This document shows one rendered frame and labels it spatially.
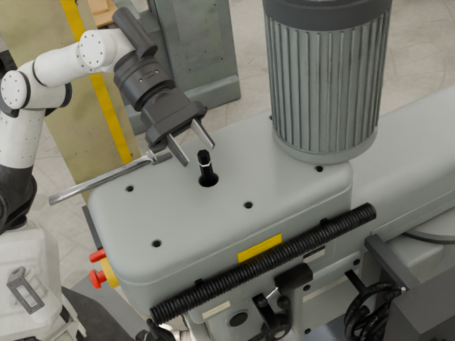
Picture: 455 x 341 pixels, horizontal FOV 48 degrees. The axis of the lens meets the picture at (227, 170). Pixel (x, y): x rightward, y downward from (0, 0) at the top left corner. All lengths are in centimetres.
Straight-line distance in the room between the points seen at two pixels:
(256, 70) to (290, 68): 361
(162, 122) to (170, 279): 27
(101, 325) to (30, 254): 114
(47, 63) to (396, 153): 75
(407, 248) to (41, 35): 194
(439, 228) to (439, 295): 33
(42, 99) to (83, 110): 173
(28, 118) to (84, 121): 173
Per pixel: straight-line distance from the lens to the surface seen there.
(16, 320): 134
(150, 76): 92
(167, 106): 92
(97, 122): 294
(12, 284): 119
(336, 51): 80
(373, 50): 84
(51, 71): 110
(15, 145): 122
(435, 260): 134
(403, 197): 115
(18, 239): 131
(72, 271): 336
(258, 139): 101
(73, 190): 100
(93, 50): 96
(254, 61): 456
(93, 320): 243
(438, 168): 118
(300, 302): 120
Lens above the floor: 258
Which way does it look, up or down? 46 degrees down
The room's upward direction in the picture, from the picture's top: 10 degrees counter-clockwise
